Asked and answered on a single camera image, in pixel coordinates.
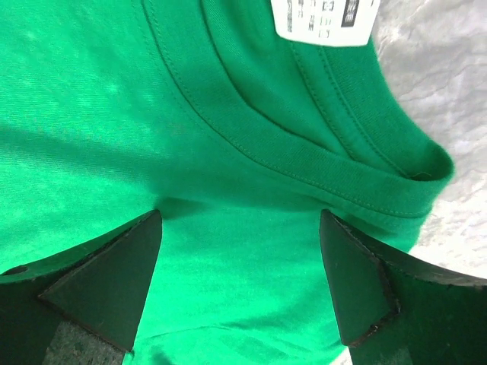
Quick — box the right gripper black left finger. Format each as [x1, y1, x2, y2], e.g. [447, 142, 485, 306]
[1, 210, 162, 364]

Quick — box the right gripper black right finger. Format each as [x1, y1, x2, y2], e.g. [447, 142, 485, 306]
[320, 211, 486, 365]

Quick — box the green t shirt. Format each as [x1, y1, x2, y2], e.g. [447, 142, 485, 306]
[1, 1, 454, 364]

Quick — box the white garment label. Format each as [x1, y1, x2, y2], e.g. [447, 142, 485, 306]
[271, 0, 380, 47]

